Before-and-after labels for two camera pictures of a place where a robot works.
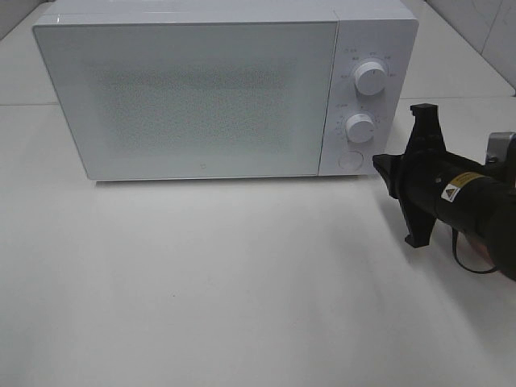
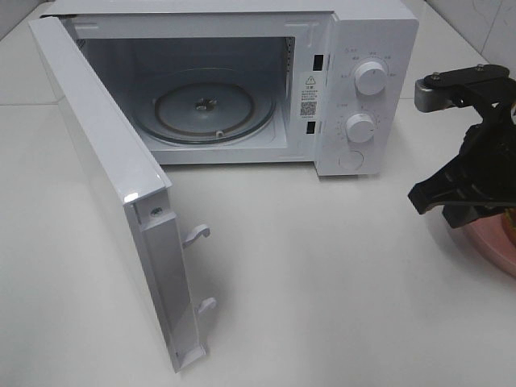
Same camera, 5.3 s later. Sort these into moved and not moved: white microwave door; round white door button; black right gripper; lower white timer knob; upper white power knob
Moved: white microwave door; black right gripper
Not moved: round white door button; lower white timer knob; upper white power knob
